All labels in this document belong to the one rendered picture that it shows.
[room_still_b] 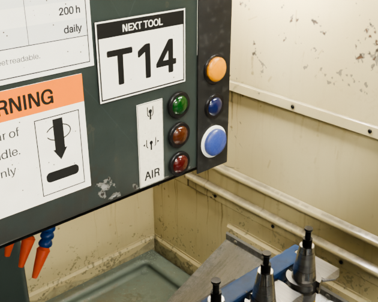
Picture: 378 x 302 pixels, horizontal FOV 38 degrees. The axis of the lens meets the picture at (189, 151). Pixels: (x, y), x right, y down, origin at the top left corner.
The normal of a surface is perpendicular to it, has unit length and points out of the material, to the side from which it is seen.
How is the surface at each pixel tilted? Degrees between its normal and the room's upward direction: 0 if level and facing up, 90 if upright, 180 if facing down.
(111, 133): 90
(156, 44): 90
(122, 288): 0
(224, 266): 25
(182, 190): 90
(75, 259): 90
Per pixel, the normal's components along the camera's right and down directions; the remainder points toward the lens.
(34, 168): 0.66, 0.31
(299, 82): -0.75, 0.28
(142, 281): 0.00, -0.91
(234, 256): -0.30, -0.72
